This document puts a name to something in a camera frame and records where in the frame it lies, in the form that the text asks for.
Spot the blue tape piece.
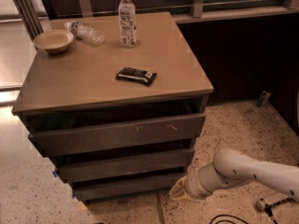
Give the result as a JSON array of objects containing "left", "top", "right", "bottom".
[{"left": 52, "top": 171, "right": 58, "bottom": 178}]

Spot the lying clear water bottle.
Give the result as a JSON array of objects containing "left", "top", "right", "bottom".
[{"left": 64, "top": 21, "right": 105, "bottom": 46}]

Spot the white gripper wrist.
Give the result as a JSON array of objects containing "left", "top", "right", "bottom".
[{"left": 169, "top": 163, "right": 233, "bottom": 202}]

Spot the upright clear water bottle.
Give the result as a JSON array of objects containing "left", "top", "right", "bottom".
[{"left": 118, "top": 0, "right": 136, "bottom": 48}]

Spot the black snack packet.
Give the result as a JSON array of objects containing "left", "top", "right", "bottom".
[{"left": 116, "top": 67, "right": 157, "bottom": 86}]

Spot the beige bowl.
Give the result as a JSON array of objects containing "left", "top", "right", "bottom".
[{"left": 33, "top": 30, "right": 74, "bottom": 54}]

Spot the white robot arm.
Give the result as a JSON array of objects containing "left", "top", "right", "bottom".
[{"left": 169, "top": 148, "right": 299, "bottom": 202}]

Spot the drawer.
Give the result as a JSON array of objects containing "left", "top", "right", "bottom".
[
  {"left": 73, "top": 172, "right": 183, "bottom": 202},
  {"left": 58, "top": 148, "right": 194, "bottom": 182},
  {"left": 29, "top": 113, "right": 206, "bottom": 157}
]

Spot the brown drawer cabinet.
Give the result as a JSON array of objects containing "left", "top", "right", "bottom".
[{"left": 12, "top": 13, "right": 213, "bottom": 189}]

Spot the black floor cable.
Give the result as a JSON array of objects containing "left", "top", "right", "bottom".
[{"left": 208, "top": 214, "right": 250, "bottom": 224}]

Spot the small black floor object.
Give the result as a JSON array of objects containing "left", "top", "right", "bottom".
[{"left": 256, "top": 91, "right": 271, "bottom": 107}]

